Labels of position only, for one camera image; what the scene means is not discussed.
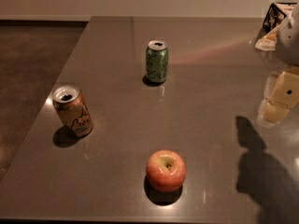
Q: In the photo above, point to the orange soda can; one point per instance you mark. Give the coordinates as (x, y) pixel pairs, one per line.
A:
(72, 110)

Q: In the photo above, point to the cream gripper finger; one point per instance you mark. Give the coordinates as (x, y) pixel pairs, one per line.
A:
(270, 85)
(284, 97)

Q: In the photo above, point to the red apple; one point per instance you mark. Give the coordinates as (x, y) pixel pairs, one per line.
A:
(165, 170)

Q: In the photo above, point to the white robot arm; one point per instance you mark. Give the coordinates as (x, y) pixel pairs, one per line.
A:
(281, 35)

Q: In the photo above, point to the green soda can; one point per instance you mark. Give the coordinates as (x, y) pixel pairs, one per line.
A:
(157, 61)

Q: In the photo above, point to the black wire basket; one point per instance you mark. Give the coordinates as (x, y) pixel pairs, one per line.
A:
(276, 13)

